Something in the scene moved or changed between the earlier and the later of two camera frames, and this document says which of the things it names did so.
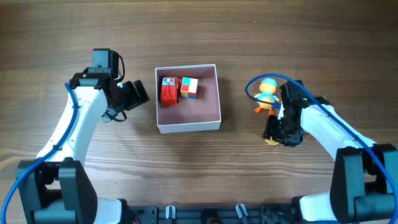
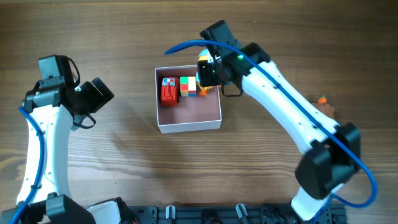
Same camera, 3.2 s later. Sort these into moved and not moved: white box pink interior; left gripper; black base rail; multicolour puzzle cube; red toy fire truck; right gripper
Moved: left gripper; right gripper
Not moved: red toy fire truck; black base rail; multicolour puzzle cube; white box pink interior
